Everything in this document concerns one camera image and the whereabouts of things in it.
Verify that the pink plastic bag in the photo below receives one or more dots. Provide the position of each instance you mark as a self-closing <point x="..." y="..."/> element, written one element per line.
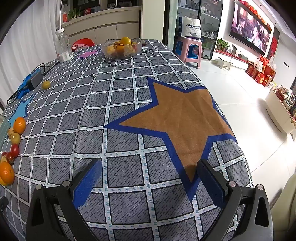
<point x="79" y="45"/>

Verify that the glass display cabinet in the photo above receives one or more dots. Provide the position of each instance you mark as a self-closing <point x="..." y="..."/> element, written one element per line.
<point x="208" y="14"/>

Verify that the red low television bench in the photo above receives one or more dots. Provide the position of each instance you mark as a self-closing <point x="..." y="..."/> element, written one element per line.
<point x="235" y="56"/>

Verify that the white floor lamp pole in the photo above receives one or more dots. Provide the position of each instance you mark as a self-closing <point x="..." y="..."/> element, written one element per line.
<point x="60" y="14"/>

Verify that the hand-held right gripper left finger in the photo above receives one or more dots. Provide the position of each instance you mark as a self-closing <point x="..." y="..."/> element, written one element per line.
<point x="89" y="183"/>

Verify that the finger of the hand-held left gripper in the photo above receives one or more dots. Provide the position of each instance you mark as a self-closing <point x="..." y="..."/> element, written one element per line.
<point x="3" y="202"/>

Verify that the white round low cabinet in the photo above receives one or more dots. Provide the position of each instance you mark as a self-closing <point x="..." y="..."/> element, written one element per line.
<point x="276" y="111"/>

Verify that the clear plastic bottle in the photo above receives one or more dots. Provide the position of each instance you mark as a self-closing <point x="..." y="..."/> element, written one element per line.
<point x="63" y="46"/>

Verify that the glass fruit bowl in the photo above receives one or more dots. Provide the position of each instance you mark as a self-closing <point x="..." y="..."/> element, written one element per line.
<point x="129" y="54"/>

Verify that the potted green plant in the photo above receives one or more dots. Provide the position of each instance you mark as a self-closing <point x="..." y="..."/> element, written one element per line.
<point x="222" y="44"/>

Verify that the green potted sprouts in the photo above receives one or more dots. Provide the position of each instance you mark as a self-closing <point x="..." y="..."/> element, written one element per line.
<point x="74" y="12"/>

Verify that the blue plastic stool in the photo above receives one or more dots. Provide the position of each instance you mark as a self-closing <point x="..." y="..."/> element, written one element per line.
<point x="178" y="47"/>

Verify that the small yellow fruit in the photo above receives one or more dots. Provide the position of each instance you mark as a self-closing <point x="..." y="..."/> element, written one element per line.
<point x="45" y="84"/>

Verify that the row of red lanterns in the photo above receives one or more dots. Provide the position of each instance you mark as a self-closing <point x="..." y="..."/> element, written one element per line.
<point x="256" y="14"/>

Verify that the mixed small fruit pile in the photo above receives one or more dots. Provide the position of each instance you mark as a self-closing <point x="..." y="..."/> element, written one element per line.
<point x="113" y="49"/>

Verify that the small white step stool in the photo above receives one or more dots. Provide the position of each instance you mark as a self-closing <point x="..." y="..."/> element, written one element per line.
<point x="224" y="61"/>

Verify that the grey checked star tablecloth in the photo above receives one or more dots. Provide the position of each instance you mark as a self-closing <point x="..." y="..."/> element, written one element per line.
<point x="138" y="115"/>

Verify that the smooth yellow-orange orange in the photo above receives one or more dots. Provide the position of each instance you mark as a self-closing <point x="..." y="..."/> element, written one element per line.
<point x="6" y="173"/>

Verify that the beige sofa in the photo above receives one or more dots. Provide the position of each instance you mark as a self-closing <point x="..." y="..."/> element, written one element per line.
<point x="289" y="197"/>

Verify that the beige sideboard cabinet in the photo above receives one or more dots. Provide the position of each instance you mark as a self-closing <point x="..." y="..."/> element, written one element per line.
<point x="104" y="27"/>

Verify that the yellow-green round fruit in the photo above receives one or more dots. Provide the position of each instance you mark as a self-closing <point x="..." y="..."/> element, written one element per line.
<point x="15" y="138"/>

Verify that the white shallow tray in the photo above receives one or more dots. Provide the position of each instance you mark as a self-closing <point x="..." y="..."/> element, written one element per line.
<point x="2" y="126"/>

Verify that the red gift bag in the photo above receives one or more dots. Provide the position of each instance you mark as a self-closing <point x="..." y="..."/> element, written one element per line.
<point x="262" y="61"/>

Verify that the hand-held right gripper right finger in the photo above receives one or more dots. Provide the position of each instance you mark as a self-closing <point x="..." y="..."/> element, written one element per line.
<point x="212" y="187"/>

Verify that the pink plastic stool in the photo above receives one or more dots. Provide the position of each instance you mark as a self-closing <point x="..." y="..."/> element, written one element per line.
<point x="188" y="41"/>

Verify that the white shopping bag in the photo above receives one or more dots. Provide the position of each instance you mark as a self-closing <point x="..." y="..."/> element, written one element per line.
<point x="189" y="27"/>

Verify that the orange atop bowl pile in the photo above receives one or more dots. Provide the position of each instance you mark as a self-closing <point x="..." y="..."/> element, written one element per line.
<point x="125" y="41"/>

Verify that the wall television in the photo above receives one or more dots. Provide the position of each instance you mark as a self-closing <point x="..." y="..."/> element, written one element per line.
<point x="252" y="25"/>

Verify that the red wall decoration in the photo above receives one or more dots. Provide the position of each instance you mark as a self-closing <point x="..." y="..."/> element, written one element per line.
<point x="274" y="45"/>

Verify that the red plastic chair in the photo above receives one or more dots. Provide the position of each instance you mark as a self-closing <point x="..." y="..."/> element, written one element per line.
<point x="84" y="41"/>

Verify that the red bottle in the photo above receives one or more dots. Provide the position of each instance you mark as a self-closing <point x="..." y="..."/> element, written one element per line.
<point x="65" y="16"/>

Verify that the orange mandarin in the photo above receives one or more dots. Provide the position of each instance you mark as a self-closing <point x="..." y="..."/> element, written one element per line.
<point x="19" y="125"/>

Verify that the red gift box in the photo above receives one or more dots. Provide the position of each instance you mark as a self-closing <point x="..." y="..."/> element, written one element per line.
<point x="249" y="69"/>
<point x="263" y="79"/>
<point x="270" y="70"/>

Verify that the white curtain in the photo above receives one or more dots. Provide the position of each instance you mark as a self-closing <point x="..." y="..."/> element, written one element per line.
<point x="30" y="46"/>

